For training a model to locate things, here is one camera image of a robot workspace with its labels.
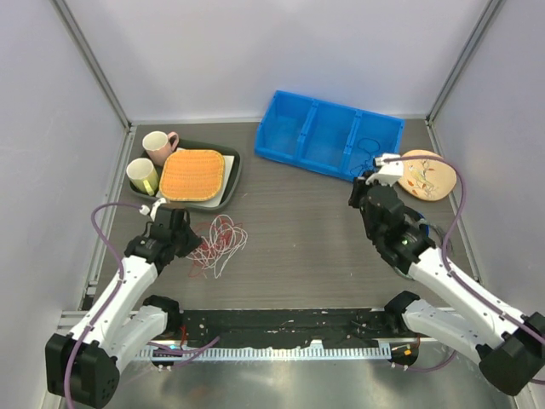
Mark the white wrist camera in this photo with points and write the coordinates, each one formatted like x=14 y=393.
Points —
x=152 y=210
x=389 y=169

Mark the pink ceramic mug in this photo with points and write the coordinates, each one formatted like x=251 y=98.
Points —
x=160 y=145

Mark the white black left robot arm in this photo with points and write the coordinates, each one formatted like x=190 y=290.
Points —
x=84 y=366

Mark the yellow green ceramic mug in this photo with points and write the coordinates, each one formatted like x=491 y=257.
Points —
x=143 y=175

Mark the orange woven mat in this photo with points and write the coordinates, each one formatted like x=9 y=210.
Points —
x=192 y=174

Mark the slotted cable duct rail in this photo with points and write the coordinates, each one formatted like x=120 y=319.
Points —
x=313 y=352

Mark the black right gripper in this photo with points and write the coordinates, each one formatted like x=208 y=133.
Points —
x=360 y=187

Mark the aluminium frame post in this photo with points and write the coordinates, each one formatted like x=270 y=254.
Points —
x=68 y=19
x=484 y=22

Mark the dark green plastic tray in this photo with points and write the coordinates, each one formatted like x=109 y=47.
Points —
x=198 y=175

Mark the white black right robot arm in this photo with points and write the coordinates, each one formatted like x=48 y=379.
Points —
x=506 y=344

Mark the aluminium frame post right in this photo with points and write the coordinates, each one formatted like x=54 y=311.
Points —
x=484 y=22

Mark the beige decorated ceramic plate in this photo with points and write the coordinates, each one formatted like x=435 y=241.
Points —
x=428 y=180

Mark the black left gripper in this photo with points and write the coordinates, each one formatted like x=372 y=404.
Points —
x=193 y=241

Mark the aluminium frame post left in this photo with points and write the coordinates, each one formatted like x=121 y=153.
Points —
x=68 y=19

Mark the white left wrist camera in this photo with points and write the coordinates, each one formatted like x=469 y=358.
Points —
x=152 y=210

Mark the blue three-compartment plastic bin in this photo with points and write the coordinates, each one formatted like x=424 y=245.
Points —
x=324 y=137

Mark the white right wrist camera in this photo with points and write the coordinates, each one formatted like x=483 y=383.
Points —
x=389 y=169

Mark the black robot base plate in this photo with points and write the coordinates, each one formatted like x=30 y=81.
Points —
x=291 y=328

